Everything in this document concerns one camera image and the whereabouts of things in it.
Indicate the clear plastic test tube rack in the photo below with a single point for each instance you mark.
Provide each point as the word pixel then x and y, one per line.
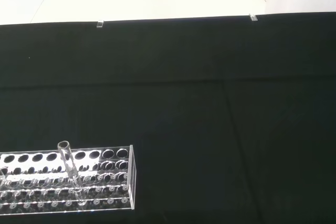
pixel 26 177

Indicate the black bench cloth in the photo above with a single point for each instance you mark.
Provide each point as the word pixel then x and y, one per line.
pixel 183 90

